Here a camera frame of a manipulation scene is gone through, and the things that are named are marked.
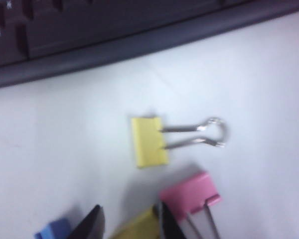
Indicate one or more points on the white raised desk board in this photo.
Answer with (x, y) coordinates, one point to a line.
(239, 99)

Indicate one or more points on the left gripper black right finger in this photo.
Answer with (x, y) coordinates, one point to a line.
(169, 229)

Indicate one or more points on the pink binder clip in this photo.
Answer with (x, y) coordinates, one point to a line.
(189, 194)

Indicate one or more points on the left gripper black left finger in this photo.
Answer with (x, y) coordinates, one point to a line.
(92, 226)

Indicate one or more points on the black computer keyboard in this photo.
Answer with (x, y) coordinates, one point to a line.
(89, 30)

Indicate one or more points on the light blue binder clip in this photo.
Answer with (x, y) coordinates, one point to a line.
(54, 229)

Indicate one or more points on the yellow binder clip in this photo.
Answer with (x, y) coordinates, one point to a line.
(139, 226)
(149, 142)

